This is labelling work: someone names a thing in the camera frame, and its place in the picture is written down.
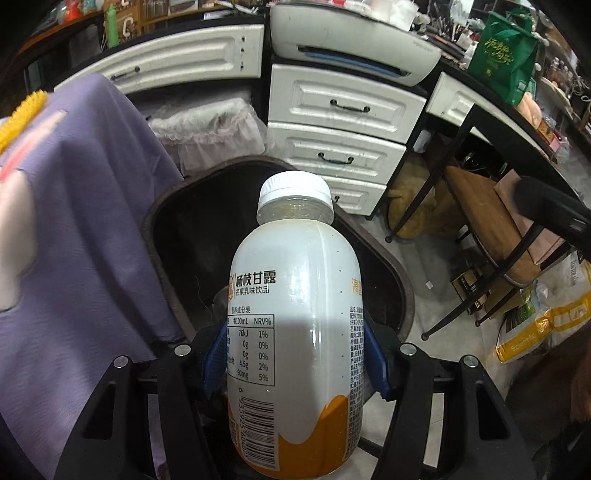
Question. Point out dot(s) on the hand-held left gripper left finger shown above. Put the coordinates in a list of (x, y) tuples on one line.
[(214, 364)]

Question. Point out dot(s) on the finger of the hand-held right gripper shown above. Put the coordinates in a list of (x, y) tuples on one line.
[(549, 205)]

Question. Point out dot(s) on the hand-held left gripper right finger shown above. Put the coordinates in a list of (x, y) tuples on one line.
[(376, 360)]

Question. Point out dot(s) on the white orange drink bottle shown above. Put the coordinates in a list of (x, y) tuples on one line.
[(295, 286)]

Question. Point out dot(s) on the dark brown trash bin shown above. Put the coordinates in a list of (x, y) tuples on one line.
[(184, 240)]

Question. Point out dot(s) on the yellow spiky sponge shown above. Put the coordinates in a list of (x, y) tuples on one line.
[(25, 115)]

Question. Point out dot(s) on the person's right forearm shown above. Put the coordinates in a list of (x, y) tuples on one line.
[(554, 392)]

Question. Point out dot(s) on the black chair brown seat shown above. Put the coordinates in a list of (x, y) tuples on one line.
[(480, 217)]

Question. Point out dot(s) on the peach doll head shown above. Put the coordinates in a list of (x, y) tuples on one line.
[(530, 110)]

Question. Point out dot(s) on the black cardboard box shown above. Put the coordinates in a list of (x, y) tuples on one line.
[(468, 290)]

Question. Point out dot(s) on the yellow white feed bag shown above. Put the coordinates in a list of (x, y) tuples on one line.
[(540, 332)]

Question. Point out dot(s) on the brown plush cushion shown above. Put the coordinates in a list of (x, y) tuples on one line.
[(415, 203)]

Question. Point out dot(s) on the white desk drawer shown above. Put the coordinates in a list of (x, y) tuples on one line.
[(450, 99)]

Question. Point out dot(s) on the green tote bag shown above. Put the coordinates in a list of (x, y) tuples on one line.
[(503, 55)]

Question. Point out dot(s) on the purple floral tablecloth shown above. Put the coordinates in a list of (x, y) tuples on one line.
[(92, 230)]

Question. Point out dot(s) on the pile of makeup pencils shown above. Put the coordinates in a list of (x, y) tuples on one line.
[(450, 34)]

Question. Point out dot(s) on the white three-drawer cabinet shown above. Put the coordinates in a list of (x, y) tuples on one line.
[(341, 106)]

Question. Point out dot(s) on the lace covered basket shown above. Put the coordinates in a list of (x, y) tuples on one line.
[(207, 134)]

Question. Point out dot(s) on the white printer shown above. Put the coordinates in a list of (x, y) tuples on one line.
[(351, 37)]

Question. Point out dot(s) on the white wide drawer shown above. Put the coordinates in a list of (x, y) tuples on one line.
[(184, 55)]

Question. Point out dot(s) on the green spray bottle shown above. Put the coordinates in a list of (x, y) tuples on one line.
[(111, 25)]

